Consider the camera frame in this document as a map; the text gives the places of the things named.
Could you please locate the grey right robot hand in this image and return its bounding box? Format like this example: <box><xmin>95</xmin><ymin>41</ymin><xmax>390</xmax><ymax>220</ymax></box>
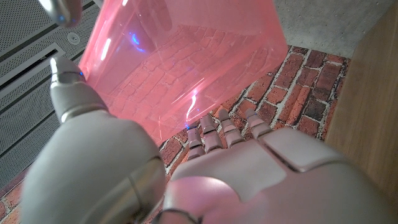
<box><xmin>37</xmin><ymin>0</ymin><xmax>83</xmax><ymax>28</ymax></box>

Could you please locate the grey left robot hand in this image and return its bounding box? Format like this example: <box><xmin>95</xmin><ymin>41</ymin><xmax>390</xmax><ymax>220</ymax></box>
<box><xmin>20</xmin><ymin>55</ymin><xmax>398</xmax><ymax>224</ymax></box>

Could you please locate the pink translucent pencil case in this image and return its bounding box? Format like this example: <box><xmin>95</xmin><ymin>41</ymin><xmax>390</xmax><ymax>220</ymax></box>
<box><xmin>78</xmin><ymin>0</ymin><xmax>289</xmax><ymax>147</ymax></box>

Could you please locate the red brick printed backdrop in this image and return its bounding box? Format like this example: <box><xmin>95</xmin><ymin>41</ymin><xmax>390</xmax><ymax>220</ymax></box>
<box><xmin>0</xmin><ymin>45</ymin><xmax>351</xmax><ymax>224</ymax></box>

